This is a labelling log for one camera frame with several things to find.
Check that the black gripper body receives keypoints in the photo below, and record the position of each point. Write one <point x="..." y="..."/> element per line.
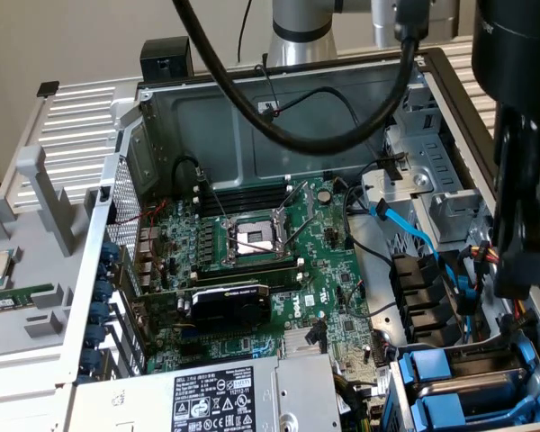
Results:
<point x="517" y="54"/>

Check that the hard disk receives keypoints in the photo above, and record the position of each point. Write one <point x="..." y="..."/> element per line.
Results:
<point x="472" y="384"/>

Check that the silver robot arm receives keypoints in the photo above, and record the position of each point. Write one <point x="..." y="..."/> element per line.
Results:
<point x="297" y="45"/>

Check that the blue disk carrier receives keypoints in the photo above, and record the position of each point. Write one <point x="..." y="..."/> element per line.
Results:
<point x="441" y="407"/>

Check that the grey disk bay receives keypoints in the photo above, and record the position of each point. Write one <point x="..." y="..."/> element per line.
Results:
<point x="398" y="405"/>

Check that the metal optical drive cage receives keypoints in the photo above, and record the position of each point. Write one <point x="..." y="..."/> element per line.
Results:
<point x="432" y="148"/>

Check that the black fan shroud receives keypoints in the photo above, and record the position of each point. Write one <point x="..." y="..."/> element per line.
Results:
<point x="414" y="279"/>

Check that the green motherboard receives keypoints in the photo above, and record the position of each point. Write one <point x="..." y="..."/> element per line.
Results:
<point x="333" y="252"/>

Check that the silver coin battery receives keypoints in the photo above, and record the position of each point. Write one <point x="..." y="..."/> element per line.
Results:
<point x="325" y="195"/>

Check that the metal socket cover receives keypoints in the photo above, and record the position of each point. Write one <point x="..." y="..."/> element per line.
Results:
<point x="309" y="202"/>

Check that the black RAM slot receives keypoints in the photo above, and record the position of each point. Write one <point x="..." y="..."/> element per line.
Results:
<point x="285" y="279"/>
<point x="252" y="195"/>
<point x="288" y="286"/>
<point x="252" y="272"/>
<point x="252" y="265"/>
<point x="252" y="207"/>
<point x="252" y="201"/>
<point x="252" y="189"/>

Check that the silver heat sink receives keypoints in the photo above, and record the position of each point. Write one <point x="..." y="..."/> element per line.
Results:
<point x="297" y="342"/>

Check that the CPU socket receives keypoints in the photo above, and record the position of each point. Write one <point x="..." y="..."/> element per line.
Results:
<point x="252" y="231"/>

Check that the silver locking lever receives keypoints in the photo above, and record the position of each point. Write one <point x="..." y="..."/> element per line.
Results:
<point x="214" y="198"/>
<point x="252" y="246"/>

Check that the black graphics card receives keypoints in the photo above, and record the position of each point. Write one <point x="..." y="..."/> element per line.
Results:
<point x="229" y="310"/>

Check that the open grey PC case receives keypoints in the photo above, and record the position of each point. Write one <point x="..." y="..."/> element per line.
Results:
<point x="207" y="135"/>

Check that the black box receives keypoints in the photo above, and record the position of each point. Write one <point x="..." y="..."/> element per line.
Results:
<point x="166" y="58"/>

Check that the blue expansion slot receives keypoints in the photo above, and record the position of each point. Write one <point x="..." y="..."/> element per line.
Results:
<point x="191" y="334"/>

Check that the grey power supply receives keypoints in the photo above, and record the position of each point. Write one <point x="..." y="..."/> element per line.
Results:
<point x="216" y="400"/>

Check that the blue card latch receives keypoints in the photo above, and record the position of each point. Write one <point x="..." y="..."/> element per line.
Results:
<point x="95" y="336"/>
<point x="102" y="291"/>
<point x="111" y="249"/>
<point x="104" y="270"/>
<point x="91" y="361"/>
<point x="99" y="312"/>

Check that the grey part rack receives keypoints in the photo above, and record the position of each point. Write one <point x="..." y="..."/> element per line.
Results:
<point x="36" y="171"/>

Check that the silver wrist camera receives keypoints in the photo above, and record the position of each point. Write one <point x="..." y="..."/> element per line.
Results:
<point x="382" y="22"/>

